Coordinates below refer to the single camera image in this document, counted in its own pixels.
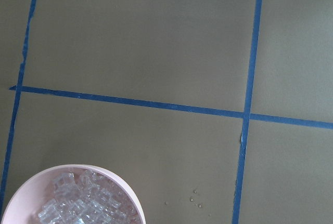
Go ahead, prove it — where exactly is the clear ice cubes pile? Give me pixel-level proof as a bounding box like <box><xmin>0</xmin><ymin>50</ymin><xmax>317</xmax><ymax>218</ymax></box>
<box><xmin>37</xmin><ymin>170</ymin><xmax>142</xmax><ymax>223</ymax></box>

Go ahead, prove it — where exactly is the pink bowl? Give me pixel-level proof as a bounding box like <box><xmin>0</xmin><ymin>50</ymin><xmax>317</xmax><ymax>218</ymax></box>
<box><xmin>1</xmin><ymin>164</ymin><xmax>146</xmax><ymax>223</ymax></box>

